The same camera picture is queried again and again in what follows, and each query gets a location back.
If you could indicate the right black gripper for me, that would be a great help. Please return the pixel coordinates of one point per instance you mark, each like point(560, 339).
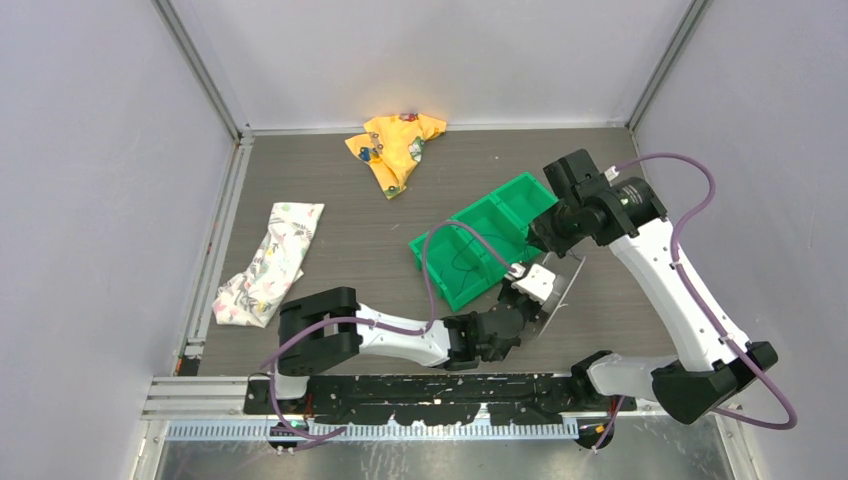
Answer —
point(542, 235)

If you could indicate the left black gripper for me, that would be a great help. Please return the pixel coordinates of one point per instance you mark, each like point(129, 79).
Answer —
point(507, 289)

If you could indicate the clear plastic cable spool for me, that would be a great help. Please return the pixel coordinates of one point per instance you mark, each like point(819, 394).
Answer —
point(566, 271)

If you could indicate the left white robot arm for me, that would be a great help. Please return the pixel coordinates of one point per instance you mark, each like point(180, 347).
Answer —
point(323, 330)

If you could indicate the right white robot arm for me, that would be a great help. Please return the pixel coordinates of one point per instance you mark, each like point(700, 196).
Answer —
point(714, 359)

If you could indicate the green three-compartment bin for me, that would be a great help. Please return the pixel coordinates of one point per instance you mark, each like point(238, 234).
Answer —
point(460, 267)

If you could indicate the yellow printed cloth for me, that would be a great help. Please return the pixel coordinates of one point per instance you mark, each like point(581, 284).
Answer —
point(392, 147)

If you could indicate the white floral cloth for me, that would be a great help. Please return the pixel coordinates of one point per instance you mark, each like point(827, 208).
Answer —
point(250, 298)

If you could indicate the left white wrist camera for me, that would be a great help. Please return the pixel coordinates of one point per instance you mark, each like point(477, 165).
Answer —
point(533, 279)

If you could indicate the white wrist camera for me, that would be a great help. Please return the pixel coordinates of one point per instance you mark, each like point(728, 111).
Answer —
point(611, 173)
point(533, 279)

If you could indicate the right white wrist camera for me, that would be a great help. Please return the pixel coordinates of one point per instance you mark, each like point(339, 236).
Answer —
point(611, 173)

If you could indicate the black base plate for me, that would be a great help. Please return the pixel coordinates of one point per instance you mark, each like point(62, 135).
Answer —
point(510, 399)

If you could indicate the slotted metal rail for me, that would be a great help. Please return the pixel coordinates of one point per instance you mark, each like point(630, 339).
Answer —
point(268, 429)

